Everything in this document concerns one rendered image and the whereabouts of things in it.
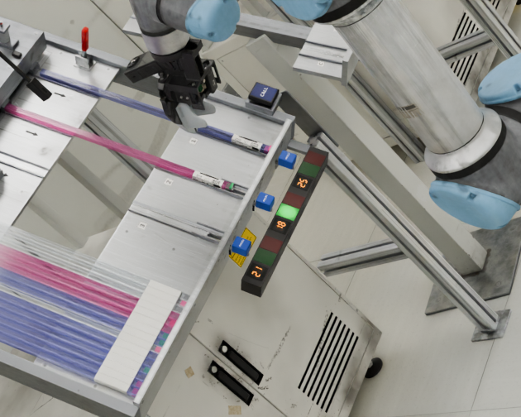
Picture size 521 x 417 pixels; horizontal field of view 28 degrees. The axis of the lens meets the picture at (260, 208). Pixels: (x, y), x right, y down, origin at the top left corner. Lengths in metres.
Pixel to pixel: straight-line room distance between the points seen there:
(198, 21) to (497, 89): 0.45
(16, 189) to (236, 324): 0.59
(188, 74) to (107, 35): 2.63
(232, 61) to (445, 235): 1.02
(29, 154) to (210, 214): 0.38
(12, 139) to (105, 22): 2.34
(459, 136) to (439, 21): 1.70
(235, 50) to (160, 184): 1.26
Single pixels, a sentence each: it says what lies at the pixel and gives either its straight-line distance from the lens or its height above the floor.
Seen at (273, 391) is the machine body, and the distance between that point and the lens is 2.32.
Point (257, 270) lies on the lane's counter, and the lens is 1.87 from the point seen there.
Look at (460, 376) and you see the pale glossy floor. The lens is 2.41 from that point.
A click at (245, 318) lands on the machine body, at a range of 2.29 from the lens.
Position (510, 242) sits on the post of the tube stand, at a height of 0.01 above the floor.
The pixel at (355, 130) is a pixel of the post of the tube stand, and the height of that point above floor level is 0.51.
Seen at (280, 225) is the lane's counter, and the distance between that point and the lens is 1.93.
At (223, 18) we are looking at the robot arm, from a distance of 1.57.
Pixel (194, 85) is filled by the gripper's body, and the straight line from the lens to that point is 1.73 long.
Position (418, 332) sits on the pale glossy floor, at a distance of 2.60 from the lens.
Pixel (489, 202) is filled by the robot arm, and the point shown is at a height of 0.73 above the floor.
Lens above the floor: 1.46
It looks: 23 degrees down
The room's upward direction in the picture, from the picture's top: 46 degrees counter-clockwise
